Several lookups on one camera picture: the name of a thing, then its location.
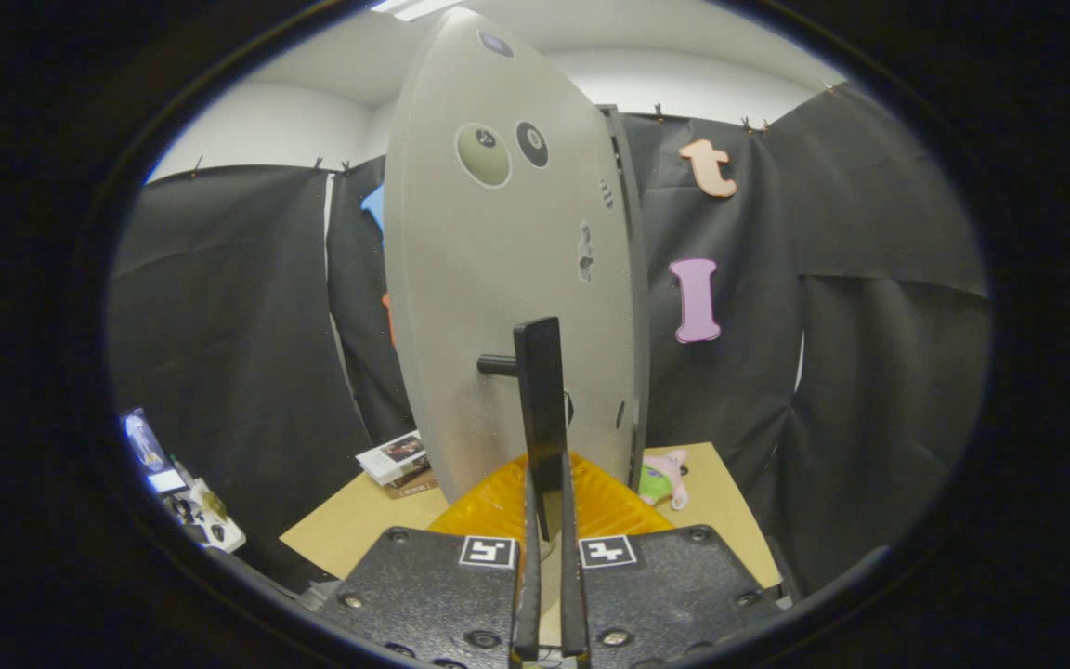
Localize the pink and green plush toy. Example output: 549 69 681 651
637 450 690 511

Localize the brown book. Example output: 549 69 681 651
385 469 438 500

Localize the black cabinet door handle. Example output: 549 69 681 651
476 316 575 543

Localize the white cluttered box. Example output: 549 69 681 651
163 479 246 555

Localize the long ceiling light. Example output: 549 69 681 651
370 0 462 21

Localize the blue glossy device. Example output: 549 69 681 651
120 407 185 493

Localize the white book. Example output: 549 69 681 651
356 430 431 487

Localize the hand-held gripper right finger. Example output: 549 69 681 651
558 453 785 669

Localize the black backdrop cloth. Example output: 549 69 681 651
108 82 993 596

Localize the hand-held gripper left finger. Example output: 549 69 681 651
317 453 542 669

